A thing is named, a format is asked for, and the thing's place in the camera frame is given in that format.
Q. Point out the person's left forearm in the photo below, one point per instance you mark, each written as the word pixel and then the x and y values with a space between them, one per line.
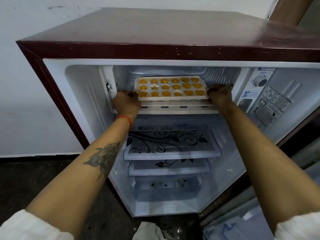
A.
pixel 80 177

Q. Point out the white thermostat dial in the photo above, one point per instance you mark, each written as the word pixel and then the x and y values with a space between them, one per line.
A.
pixel 260 81

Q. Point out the clear crisper drawer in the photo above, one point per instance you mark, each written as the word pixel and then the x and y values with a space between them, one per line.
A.
pixel 165 187

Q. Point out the large floral glass shelf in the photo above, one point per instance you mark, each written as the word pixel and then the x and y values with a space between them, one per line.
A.
pixel 172 144

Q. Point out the person's left hand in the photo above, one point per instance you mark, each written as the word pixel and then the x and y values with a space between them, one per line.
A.
pixel 126 104

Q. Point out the white ice cube tray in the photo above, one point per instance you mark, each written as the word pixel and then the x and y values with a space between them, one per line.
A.
pixel 172 86

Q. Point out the brown wooden door frame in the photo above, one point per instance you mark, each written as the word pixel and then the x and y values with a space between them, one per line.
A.
pixel 287 9

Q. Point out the maroon refrigerator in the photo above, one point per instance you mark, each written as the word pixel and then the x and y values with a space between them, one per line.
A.
pixel 150 29

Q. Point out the white information sticker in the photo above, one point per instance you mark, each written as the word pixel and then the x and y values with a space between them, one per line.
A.
pixel 272 104

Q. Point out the person's right hand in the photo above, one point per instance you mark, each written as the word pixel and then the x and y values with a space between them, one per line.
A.
pixel 222 97

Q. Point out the pink striped shirt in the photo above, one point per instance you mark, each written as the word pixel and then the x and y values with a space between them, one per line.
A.
pixel 25 227

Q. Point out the white chiller tray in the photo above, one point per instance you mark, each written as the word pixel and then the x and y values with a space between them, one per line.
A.
pixel 175 108

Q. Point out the floral patterned cloth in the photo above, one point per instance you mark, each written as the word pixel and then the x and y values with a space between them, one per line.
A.
pixel 147 232

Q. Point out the small floral glass shelf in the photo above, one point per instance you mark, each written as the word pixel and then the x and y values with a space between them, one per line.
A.
pixel 170 166

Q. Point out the person's right forearm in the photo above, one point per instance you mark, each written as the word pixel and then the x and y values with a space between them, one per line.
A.
pixel 272 167

